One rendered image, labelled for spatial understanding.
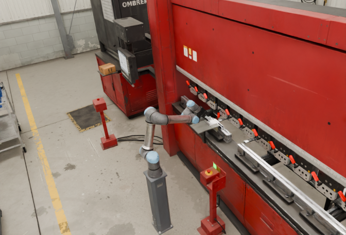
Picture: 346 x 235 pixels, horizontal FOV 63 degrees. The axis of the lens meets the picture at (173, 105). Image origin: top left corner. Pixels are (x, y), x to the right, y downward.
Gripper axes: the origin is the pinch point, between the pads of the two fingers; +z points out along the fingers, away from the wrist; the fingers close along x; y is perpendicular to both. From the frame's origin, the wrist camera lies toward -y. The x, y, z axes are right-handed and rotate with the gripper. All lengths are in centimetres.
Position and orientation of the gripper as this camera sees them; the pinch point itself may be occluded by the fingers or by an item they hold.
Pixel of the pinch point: (207, 120)
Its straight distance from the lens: 307.5
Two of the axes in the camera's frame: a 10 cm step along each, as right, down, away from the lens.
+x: -4.3, -4.1, 8.0
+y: 6.4, -7.7, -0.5
